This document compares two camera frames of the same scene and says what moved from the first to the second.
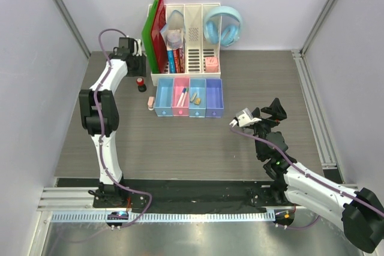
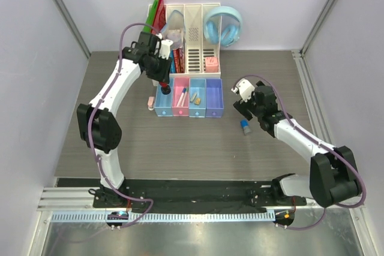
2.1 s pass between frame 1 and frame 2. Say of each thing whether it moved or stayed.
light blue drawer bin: stayed
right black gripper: moved
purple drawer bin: stayed
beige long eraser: stayed
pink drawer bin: stayed
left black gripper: moved
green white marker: stayed
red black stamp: moved
